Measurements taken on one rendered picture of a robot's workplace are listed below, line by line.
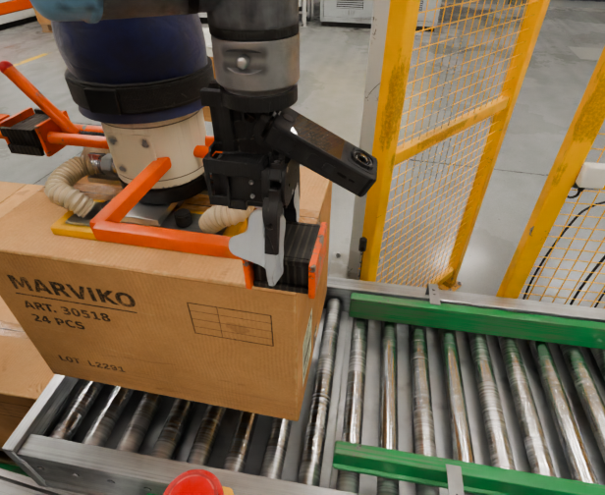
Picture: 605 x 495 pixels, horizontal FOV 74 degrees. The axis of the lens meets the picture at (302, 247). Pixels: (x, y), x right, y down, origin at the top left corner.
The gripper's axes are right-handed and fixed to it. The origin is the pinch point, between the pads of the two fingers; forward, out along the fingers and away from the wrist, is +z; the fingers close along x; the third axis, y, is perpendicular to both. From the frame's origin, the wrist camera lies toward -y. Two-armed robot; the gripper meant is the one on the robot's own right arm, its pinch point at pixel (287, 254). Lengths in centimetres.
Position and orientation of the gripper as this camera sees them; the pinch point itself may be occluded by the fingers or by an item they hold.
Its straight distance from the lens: 49.2
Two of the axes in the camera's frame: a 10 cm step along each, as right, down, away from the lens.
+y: -9.8, -1.3, 1.6
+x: -2.0, 6.2, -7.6
